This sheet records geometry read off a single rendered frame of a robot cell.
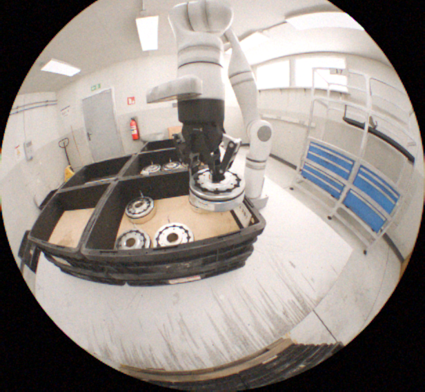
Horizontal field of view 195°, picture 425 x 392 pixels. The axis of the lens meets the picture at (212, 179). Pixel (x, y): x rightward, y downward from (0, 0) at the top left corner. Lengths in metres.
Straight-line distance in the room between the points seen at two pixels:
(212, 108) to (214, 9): 0.17
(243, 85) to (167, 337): 0.78
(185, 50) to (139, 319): 0.59
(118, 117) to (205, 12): 3.53
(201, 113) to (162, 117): 3.30
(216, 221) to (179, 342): 0.39
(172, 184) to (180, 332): 0.48
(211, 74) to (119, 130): 3.51
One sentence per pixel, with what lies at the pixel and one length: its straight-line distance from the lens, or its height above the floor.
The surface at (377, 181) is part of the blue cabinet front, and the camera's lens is 1.90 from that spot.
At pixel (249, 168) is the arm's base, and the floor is 0.91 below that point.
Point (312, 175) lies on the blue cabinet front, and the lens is 2.11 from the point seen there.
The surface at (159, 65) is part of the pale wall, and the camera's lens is 3.71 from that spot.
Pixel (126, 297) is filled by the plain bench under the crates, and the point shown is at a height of 0.70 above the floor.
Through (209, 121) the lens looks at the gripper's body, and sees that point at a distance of 0.18.
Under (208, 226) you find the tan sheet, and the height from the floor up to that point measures 0.83.
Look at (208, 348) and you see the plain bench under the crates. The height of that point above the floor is 0.70.
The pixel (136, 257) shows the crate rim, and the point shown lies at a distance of 0.25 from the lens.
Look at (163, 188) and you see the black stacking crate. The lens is 0.47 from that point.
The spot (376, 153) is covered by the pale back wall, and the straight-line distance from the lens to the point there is 2.72.
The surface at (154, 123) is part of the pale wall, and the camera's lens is 3.48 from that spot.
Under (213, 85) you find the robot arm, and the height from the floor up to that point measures 1.16.
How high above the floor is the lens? 1.12
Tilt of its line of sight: 31 degrees down
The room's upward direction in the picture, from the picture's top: straight up
